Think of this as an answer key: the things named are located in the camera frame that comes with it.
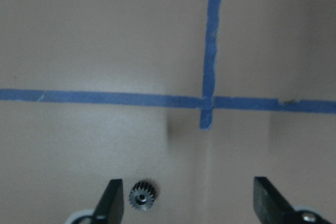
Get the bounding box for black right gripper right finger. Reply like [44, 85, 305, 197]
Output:
[253, 177, 296, 224]

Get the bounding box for small black bearing gear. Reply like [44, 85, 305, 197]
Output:
[129, 180, 156, 208]

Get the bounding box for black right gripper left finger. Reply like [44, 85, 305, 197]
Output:
[93, 179, 124, 224]

